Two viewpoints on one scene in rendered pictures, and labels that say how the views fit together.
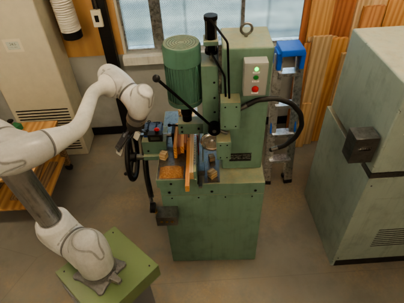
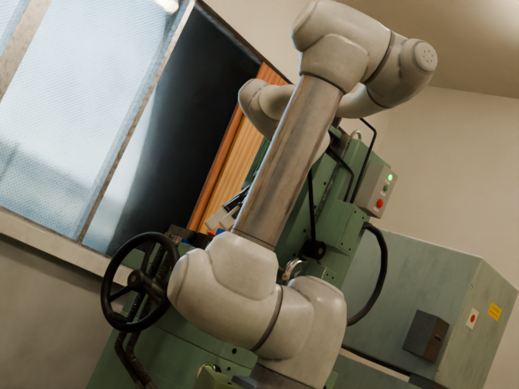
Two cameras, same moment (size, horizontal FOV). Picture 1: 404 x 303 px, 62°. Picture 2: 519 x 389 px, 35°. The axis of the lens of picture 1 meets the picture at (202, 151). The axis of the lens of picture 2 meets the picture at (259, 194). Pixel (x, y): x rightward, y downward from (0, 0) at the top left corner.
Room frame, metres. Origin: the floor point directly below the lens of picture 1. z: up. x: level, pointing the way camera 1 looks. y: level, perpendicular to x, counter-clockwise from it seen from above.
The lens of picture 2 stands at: (-0.25, 2.02, 0.79)
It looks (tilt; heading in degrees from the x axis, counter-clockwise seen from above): 9 degrees up; 311
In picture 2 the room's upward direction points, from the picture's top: 24 degrees clockwise
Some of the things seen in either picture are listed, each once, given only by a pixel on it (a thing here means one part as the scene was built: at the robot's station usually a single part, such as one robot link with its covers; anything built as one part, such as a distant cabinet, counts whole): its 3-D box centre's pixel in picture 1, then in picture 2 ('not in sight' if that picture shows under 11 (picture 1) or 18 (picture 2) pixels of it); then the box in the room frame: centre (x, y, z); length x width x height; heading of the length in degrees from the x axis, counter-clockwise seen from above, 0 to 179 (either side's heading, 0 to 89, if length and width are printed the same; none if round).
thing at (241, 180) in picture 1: (211, 161); (232, 342); (1.43, -0.05, 0.76); 0.57 x 0.45 x 0.09; 88
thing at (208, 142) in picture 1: (212, 141); (296, 276); (1.30, -0.06, 1.02); 0.12 x 0.03 x 0.12; 88
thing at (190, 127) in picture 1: (191, 126); not in sight; (1.43, 0.05, 1.03); 0.14 x 0.07 x 0.09; 88
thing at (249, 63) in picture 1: (254, 76); (375, 190); (1.28, -0.25, 1.40); 0.10 x 0.06 x 0.16; 88
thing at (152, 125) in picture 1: (153, 130); (195, 238); (1.46, 0.26, 0.99); 0.13 x 0.11 x 0.06; 178
